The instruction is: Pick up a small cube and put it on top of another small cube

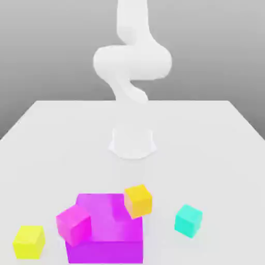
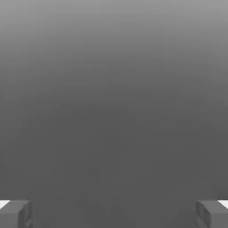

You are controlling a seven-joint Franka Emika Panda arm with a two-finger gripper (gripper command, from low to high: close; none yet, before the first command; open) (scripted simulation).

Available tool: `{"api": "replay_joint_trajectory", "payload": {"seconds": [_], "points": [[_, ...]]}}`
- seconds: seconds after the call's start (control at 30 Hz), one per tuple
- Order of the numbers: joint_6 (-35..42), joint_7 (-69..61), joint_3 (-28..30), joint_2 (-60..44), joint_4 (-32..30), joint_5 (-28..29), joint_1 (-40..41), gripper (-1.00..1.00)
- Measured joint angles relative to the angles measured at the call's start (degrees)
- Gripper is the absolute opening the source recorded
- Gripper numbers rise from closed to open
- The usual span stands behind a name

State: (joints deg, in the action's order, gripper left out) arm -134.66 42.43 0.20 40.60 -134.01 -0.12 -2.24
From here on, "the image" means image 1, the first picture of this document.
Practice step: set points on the small yellow cube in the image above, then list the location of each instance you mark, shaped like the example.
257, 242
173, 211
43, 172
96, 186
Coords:
29, 242

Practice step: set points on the small turquoise cube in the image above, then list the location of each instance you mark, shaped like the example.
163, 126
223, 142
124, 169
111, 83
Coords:
188, 221

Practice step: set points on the small pink cube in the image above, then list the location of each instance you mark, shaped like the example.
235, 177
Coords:
73, 225

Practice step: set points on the small orange cube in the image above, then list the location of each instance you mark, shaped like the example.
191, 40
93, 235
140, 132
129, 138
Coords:
138, 201

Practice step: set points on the large purple box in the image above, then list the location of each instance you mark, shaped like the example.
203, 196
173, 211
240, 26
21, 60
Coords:
116, 231

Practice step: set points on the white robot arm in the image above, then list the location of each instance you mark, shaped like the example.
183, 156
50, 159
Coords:
132, 62

